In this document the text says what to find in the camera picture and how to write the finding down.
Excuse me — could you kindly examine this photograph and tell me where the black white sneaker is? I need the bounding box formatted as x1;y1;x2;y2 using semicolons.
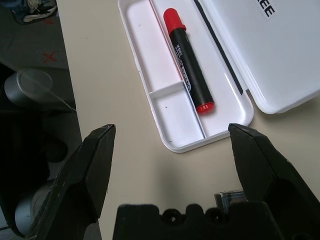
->
23;0;58;23

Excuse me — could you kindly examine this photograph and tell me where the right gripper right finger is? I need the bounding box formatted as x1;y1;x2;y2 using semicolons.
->
228;123;320;240

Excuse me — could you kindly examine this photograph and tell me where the red black whiteboard marker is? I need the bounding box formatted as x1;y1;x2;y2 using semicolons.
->
163;7;216;116

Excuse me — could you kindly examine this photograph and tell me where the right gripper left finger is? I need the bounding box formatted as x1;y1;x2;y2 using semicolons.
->
24;124;117;240

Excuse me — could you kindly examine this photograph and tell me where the white plastic pencil case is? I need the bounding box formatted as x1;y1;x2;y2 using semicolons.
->
117;0;320;154

